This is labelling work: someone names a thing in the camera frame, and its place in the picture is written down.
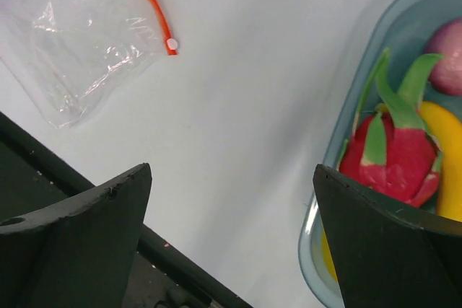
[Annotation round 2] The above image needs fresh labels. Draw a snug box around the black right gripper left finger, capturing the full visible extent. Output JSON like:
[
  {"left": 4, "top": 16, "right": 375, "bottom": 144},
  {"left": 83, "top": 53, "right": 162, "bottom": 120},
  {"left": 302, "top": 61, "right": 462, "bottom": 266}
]
[{"left": 1, "top": 163, "right": 152, "bottom": 307}]

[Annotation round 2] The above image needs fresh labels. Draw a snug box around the black table edge rail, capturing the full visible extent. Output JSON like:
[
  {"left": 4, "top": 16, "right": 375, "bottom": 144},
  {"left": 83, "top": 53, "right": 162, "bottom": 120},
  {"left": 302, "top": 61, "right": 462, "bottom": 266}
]
[{"left": 1, "top": 116, "right": 246, "bottom": 307}]

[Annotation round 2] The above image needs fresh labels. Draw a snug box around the clear zip bag orange zipper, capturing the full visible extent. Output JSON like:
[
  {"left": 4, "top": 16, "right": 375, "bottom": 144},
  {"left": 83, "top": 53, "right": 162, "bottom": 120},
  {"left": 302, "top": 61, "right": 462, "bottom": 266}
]
[{"left": 1, "top": 0, "right": 178, "bottom": 128}]

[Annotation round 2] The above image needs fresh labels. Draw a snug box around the red dragon fruit toy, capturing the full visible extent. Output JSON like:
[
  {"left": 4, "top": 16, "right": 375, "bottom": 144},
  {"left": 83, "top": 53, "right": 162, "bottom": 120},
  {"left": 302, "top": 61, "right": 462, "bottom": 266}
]
[{"left": 336, "top": 48, "right": 443, "bottom": 208}]

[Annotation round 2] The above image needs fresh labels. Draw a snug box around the yellow banana toy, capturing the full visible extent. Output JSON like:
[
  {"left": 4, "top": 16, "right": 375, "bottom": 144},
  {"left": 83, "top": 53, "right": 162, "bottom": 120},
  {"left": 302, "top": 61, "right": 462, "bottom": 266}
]
[{"left": 321, "top": 100, "right": 462, "bottom": 283}]

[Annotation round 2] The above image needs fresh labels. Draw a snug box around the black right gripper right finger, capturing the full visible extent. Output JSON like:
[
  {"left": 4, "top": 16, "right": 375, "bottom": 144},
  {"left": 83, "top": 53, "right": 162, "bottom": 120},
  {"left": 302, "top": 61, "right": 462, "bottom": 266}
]
[{"left": 313, "top": 164, "right": 461, "bottom": 307}]

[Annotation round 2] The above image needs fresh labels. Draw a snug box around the purple onion toy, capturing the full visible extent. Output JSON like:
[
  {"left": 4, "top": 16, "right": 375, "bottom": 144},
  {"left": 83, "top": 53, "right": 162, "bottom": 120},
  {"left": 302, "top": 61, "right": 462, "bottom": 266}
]
[{"left": 425, "top": 17, "right": 461, "bottom": 97}]

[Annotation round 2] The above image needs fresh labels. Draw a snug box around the teal plastic fruit tray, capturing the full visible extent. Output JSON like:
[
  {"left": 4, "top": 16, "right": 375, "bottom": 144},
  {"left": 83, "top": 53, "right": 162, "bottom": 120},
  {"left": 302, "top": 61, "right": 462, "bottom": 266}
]
[{"left": 297, "top": 0, "right": 462, "bottom": 308}]

